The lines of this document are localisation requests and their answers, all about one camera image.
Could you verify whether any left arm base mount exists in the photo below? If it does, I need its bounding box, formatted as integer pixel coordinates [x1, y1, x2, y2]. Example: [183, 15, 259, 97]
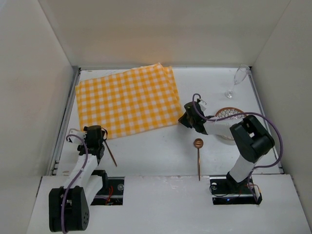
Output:
[88, 177, 125, 206]

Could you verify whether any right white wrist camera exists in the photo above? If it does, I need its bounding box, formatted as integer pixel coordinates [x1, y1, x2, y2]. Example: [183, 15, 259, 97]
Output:
[197, 98, 207, 112]

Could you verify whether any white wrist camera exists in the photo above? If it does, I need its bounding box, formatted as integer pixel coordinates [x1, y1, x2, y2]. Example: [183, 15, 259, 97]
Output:
[65, 128, 86, 144]
[197, 98, 207, 112]

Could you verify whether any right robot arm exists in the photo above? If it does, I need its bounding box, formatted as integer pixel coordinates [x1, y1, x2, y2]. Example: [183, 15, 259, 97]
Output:
[178, 99, 275, 200]

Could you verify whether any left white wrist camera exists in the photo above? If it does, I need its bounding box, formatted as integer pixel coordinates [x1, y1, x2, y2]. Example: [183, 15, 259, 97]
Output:
[65, 128, 86, 144]

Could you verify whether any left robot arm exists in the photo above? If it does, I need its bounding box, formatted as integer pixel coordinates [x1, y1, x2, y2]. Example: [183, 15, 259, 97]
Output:
[48, 125, 107, 234]

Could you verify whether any copper spoon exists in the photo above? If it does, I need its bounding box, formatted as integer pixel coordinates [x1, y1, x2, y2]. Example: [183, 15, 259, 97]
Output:
[194, 138, 204, 181]

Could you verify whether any patterned ceramic plate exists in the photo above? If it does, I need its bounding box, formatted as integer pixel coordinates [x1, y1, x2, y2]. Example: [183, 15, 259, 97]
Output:
[215, 107, 246, 146]

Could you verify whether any yellow white checkered cloth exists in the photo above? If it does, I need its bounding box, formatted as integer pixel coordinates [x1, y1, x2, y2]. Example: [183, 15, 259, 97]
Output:
[75, 63, 183, 139]

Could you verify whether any clear champagne flute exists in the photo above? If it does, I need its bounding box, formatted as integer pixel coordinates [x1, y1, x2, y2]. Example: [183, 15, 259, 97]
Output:
[225, 64, 250, 99]

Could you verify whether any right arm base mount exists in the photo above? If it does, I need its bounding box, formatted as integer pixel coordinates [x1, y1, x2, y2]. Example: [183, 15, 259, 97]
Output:
[209, 176, 263, 205]

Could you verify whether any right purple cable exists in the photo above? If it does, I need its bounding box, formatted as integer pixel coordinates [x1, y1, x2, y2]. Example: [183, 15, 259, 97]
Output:
[192, 94, 284, 169]

